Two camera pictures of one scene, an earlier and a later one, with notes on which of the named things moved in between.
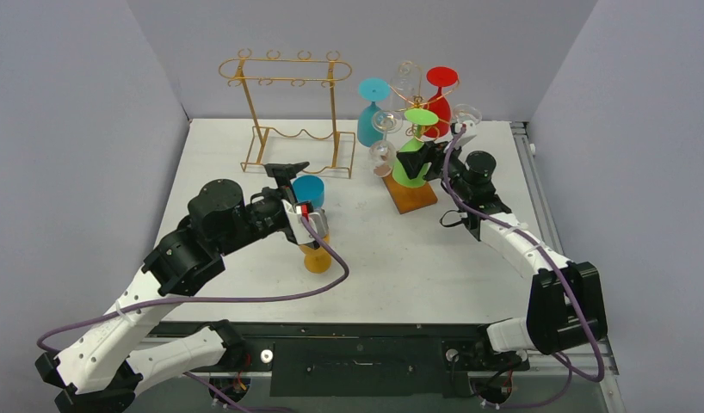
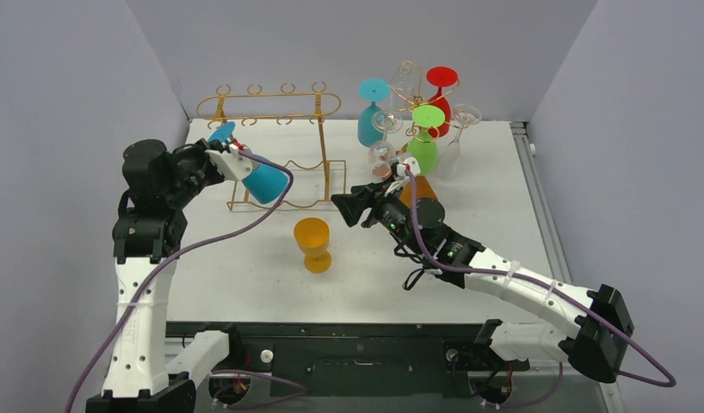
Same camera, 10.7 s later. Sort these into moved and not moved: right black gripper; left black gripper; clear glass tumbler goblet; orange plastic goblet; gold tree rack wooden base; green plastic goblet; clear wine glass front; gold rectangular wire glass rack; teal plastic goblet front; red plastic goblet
Moved: gold rectangular wire glass rack; green plastic goblet; left black gripper; right black gripper
Not moved: orange plastic goblet; teal plastic goblet front; gold tree rack wooden base; clear glass tumbler goblet; red plastic goblet; clear wine glass front
